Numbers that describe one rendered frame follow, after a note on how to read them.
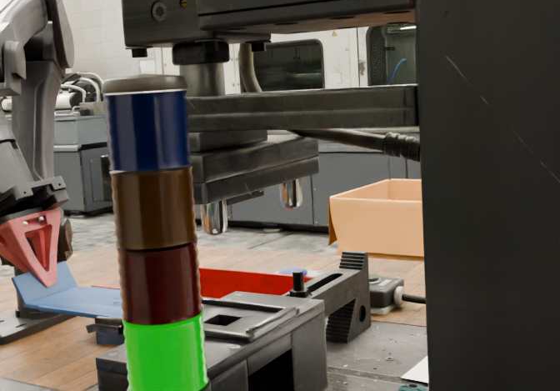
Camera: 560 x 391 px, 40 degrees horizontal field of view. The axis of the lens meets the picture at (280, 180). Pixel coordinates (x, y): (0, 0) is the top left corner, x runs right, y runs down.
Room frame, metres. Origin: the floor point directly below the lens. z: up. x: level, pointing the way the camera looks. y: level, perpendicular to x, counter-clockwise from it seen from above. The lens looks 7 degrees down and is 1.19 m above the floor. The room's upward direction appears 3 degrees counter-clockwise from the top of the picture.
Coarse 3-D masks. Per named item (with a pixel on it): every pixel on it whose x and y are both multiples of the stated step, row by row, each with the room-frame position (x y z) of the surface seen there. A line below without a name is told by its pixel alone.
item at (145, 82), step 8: (104, 80) 0.35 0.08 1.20; (112, 80) 0.34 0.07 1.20; (120, 80) 0.34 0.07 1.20; (128, 80) 0.34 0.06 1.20; (136, 80) 0.34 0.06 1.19; (144, 80) 0.34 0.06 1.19; (152, 80) 0.34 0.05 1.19; (160, 80) 0.34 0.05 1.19; (168, 80) 0.34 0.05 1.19; (176, 80) 0.35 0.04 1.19; (184, 80) 0.35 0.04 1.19; (104, 88) 0.35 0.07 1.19; (112, 88) 0.34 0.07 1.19; (120, 88) 0.34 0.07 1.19; (128, 88) 0.34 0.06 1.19; (136, 88) 0.34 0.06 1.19; (144, 88) 0.34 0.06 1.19; (152, 88) 0.34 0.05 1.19; (160, 88) 0.34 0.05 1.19; (168, 88) 0.34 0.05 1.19; (176, 88) 0.34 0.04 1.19; (184, 88) 0.35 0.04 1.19; (208, 384) 0.35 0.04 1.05
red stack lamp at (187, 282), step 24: (120, 264) 0.35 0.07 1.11; (144, 264) 0.34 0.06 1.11; (168, 264) 0.34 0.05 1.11; (192, 264) 0.35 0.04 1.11; (144, 288) 0.34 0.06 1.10; (168, 288) 0.34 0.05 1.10; (192, 288) 0.35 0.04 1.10; (144, 312) 0.34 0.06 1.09; (168, 312) 0.34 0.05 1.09; (192, 312) 0.35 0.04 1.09
